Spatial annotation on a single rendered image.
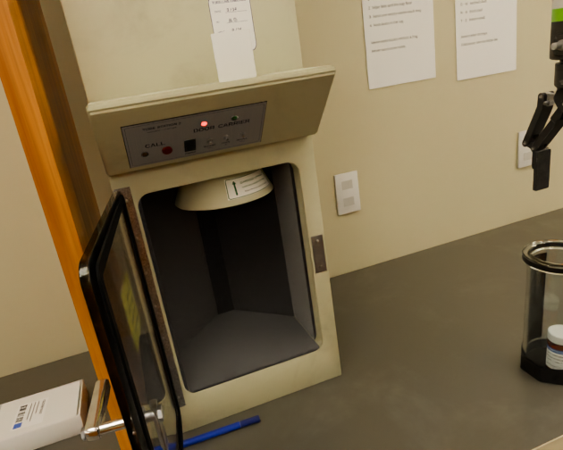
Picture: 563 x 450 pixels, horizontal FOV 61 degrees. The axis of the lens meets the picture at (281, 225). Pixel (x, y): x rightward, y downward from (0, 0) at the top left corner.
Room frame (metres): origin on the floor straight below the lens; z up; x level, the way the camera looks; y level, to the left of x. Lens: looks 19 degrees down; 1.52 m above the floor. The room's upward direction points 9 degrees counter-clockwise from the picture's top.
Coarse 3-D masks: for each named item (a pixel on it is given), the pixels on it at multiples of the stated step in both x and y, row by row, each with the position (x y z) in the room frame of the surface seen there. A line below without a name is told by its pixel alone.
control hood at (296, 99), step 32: (128, 96) 0.65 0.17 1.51; (160, 96) 0.59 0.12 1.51; (192, 96) 0.61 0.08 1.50; (224, 96) 0.62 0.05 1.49; (256, 96) 0.64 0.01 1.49; (288, 96) 0.66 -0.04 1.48; (320, 96) 0.69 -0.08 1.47; (96, 128) 0.59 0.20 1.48; (288, 128) 0.71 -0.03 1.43; (128, 160) 0.64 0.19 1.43
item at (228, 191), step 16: (224, 176) 0.76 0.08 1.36; (240, 176) 0.77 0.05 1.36; (256, 176) 0.79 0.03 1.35; (192, 192) 0.76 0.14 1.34; (208, 192) 0.75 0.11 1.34; (224, 192) 0.75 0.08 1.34; (240, 192) 0.75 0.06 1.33; (256, 192) 0.77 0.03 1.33; (192, 208) 0.75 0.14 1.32; (208, 208) 0.74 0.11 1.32
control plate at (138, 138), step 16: (208, 112) 0.63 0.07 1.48; (224, 112) 0.64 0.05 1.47; (240, 112) 0.65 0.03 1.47; (256, 112) 0.66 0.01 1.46; (128, 128) 0.60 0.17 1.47; (144, 128) 0.61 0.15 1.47; (160, 128) 0.62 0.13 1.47; (176, 128) 0.63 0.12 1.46; (192, 128) 0.64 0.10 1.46; (208, 128) 0.65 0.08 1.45; (224, 128) 0.66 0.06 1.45; (240, 128) 0.67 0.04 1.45; (256, 128) 0.69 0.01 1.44; (128, 144) 0.62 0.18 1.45; (144, 144) 0.63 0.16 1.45; (160, 144) 0.64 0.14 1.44; (176, 144) 0.65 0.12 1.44; (208, 144) 0.68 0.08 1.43; (224, 144) 0.69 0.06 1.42; (240, 144) 0.70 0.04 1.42; (144, 160) 0.65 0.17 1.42; (160, 160) 0.66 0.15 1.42
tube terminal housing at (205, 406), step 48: (96, 0) 0.69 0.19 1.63; (144, 0) 0.71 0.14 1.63; (192, 0) 0.73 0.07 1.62; (288, 0) 0.77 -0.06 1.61; (96, 48) 0.69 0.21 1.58; (144, 48) 0.70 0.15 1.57; (192, 48) 0.72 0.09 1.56; (288, 48) 0.77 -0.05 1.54; (96, 96) 0.68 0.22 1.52; (288, 144) 0.76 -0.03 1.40; (144, 192) 0.69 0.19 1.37; (144, 240) 0.68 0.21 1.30; (336, 336) 0.77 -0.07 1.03; (240, 384) 0.71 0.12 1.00; (288, 384) 0.74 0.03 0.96
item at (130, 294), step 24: (120, 216) 0.60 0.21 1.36; (96, 240) 0.43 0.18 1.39; (120, 240) 0.55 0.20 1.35; (120, 264) 0.51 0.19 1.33; (120, 288) 0.47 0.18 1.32; (96, 312) 0.36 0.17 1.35; (120, 312) 0.44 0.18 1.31; (144, 312) 0.59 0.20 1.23; (144, 336) 0.54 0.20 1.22; (144, 360) 0.50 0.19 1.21; (120, 384) 0.36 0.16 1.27; (144, 384) 0.46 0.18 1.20; (168, 384) 0.63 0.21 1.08; (120, 408) 0.36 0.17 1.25; (168, 408) 0.57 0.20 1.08; (168, 432) 0.52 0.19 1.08
